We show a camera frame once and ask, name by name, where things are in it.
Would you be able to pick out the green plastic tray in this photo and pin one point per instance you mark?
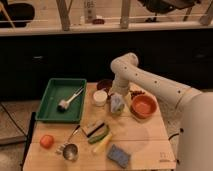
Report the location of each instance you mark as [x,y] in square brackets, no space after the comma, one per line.
[56,90]

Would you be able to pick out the dark red bowl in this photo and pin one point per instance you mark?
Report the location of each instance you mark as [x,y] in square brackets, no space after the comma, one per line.
[104,84]

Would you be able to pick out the metal measuring cup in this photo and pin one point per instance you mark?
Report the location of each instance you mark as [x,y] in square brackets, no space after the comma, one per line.
[70,152]

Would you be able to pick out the orange clay bowl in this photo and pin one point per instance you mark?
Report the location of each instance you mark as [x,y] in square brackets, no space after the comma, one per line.
[143,106]

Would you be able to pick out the orange tomato toy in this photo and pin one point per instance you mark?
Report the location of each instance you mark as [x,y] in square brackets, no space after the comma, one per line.
[47,141]

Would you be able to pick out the metal spoon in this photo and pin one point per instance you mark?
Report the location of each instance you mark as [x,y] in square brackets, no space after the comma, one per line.
[62,146]

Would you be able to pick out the dish brush with metal handle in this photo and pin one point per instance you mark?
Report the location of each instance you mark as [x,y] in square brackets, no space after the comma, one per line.
[64,104]

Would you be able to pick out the blue sponge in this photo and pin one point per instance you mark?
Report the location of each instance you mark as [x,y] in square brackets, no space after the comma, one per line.
[119,156]

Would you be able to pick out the black office chair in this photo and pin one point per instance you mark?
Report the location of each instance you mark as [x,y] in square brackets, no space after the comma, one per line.
[166,6]

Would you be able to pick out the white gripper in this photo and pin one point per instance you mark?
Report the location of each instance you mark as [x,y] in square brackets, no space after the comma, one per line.
[120,87]

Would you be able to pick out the white plastic cup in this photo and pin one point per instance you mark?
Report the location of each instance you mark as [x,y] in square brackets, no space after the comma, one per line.
[100,98]

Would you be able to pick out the yellow banana toy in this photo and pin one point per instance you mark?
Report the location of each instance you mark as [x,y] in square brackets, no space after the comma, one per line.
[102,145]

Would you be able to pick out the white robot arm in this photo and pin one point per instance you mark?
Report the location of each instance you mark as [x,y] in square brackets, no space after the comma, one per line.
[195,147]

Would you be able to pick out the green cucumber toy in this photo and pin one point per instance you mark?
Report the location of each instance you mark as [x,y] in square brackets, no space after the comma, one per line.
[99,137]

